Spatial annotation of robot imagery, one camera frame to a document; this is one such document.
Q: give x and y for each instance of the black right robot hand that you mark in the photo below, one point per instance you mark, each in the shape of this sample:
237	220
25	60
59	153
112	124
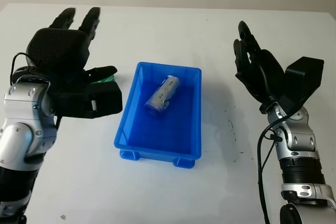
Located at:
265	74

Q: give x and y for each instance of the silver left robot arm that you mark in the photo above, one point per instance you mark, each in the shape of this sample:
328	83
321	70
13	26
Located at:
23	129

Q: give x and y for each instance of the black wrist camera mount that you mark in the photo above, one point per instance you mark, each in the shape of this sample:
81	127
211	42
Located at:
304	77
99	100

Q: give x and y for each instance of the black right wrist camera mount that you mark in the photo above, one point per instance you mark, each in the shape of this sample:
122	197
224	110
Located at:
304	77

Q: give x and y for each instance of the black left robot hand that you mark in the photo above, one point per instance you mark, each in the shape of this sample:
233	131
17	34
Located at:
57	51

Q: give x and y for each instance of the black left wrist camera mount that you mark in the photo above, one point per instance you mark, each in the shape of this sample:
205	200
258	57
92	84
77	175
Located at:
99	100

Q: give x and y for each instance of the green carton box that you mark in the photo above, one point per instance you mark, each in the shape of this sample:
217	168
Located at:
109	79

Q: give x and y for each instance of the silver purple packet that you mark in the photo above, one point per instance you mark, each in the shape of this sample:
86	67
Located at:
162	95

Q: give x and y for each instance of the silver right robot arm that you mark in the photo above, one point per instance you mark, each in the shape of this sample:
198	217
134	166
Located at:
299	142

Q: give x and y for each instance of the small brown scrap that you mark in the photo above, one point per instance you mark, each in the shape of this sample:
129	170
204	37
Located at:
63	217

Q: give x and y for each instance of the blue plastic tray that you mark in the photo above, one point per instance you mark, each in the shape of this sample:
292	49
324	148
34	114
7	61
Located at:
162	134

